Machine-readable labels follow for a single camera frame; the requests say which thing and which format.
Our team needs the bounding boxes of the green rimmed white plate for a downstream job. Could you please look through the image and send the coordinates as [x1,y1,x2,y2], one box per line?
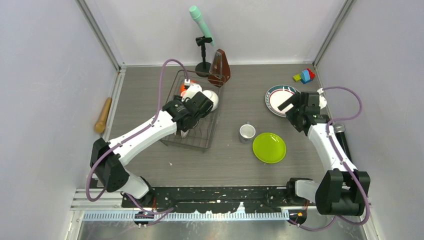
[265,84,298,118]

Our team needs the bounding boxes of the black wire dish rack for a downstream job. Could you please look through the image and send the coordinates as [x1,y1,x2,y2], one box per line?
[160,69,225,152]

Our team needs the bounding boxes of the white printed round plate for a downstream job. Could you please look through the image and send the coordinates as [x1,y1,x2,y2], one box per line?
[180,130,189,139]

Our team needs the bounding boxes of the orange bowl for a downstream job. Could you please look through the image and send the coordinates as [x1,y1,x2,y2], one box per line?
[179,79,196,97]

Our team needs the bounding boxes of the white bowl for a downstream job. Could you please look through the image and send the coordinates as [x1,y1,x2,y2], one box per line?
[202,90,219,112]

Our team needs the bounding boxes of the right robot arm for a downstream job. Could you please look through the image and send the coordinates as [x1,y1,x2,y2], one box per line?
[278,92,371,216]

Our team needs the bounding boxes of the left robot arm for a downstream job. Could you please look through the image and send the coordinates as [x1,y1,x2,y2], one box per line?
[89,90,219,207]

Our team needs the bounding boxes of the colourful toy blocks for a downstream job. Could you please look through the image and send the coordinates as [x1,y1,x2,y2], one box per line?
[292,68,316,84]

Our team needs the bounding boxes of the black handheld microphone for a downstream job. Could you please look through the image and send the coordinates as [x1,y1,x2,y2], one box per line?
[333,123,352,160]

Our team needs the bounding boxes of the black microphone stand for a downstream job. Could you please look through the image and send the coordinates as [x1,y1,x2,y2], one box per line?
[195,36,212,78]

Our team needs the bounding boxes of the lime green plate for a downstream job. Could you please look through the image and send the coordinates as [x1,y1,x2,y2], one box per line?
[252,132,287,164]

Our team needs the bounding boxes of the brown metronome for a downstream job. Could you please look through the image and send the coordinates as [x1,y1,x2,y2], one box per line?
[207,49,231,88]

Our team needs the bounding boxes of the small grey patterned mug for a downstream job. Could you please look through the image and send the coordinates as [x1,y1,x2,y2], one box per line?
[238,122,256,144]

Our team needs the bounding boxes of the wooden rolling pin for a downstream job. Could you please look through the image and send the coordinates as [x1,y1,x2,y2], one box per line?
[94,97,113,134]

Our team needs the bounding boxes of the mint green microphone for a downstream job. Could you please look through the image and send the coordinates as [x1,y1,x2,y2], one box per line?
[188,5,215,47]

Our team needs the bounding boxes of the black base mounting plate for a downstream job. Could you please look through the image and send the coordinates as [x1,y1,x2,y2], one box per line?
[121,186,308,225]

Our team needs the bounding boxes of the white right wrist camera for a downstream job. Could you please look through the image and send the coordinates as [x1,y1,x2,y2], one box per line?
[316,88,327,110]

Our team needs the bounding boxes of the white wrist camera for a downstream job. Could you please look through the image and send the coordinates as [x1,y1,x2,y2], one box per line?
[181,82,203,103]
[316,88,327,110]

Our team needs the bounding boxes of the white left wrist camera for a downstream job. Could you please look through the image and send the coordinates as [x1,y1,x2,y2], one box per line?
[181,82,203,103]

